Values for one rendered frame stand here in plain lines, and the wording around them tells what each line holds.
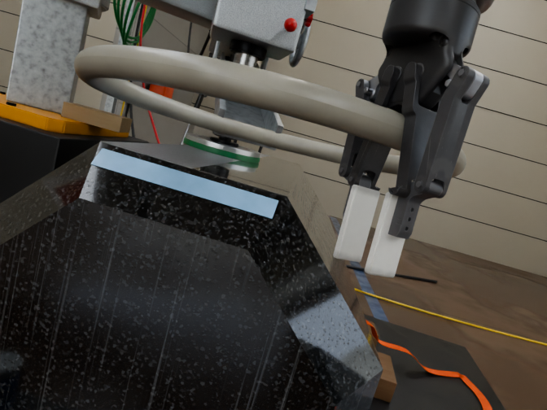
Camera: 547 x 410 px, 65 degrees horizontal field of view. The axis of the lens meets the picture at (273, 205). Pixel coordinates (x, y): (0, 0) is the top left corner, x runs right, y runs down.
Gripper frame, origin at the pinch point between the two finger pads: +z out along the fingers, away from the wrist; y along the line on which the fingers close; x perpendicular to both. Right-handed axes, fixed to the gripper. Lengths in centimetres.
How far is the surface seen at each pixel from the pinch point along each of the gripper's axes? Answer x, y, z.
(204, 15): -15, 137, -54
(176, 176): 7.0, 40.9, 1.7
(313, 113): 8.8, 0.3, -8.1
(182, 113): 7.8, 43.6, -8.8
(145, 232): 10.8, 36.7, 10.8
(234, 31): -8, 76, -35
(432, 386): -146, 95, 72
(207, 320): -0.3, 30.6, 21.8
